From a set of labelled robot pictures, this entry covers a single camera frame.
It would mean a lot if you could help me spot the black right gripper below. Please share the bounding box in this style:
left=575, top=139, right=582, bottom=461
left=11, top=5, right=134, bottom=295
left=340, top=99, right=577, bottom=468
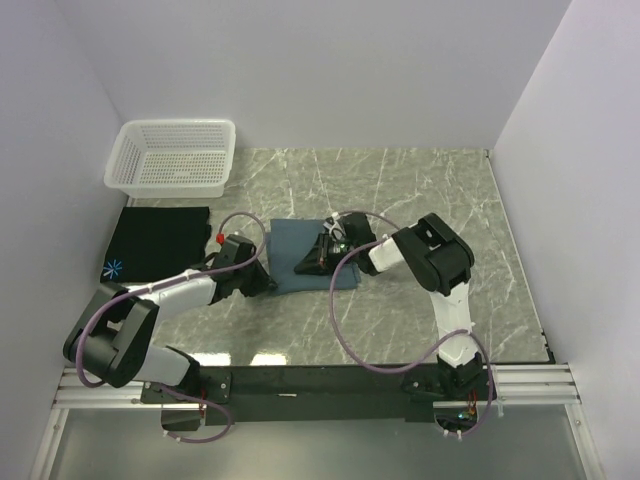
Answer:
left=296, top=231, right=360, bottom=276

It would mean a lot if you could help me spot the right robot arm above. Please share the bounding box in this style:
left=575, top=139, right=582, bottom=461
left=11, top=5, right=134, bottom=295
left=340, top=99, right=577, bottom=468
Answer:
left=294, top=211, right=483, bottom=399

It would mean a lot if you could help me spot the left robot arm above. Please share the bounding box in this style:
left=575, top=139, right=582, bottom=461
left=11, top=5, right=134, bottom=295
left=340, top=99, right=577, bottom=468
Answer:
left=63, top=234, right=277, bottom=402

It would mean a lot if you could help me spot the folded black t-shirt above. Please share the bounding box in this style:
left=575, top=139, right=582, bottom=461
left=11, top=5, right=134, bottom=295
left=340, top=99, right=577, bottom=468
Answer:
left=100, top=206, right=212, bottom=284

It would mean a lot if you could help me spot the black base beam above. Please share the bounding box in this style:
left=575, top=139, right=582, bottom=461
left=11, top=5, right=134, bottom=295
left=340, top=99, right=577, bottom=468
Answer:
left=139, top=363, right=501, bottom=434

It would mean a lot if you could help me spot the white plastic basket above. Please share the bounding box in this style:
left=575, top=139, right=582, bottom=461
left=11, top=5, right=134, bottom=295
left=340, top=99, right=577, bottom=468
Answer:
left=103, top=119, right=236, bottom=199

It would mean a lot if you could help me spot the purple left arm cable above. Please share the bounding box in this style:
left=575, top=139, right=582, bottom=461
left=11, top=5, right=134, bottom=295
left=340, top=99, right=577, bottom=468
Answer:
left=74, top=211, right=271, bottom=446

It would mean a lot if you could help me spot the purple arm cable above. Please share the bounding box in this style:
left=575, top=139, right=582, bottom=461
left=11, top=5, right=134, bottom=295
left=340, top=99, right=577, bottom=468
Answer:
left=329, top=210, right=499, bottom=441
left=74, top=211, right=271, bottom=446

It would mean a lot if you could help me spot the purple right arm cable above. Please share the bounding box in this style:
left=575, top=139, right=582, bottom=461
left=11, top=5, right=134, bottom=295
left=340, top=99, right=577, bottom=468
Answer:
left=329, top=210, right=499, bottom=441

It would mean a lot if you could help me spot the aluminium rail frame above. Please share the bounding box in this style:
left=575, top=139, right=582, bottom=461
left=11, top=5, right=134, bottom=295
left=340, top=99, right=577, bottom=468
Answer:
left=29, top=149, right=596, bottom=480

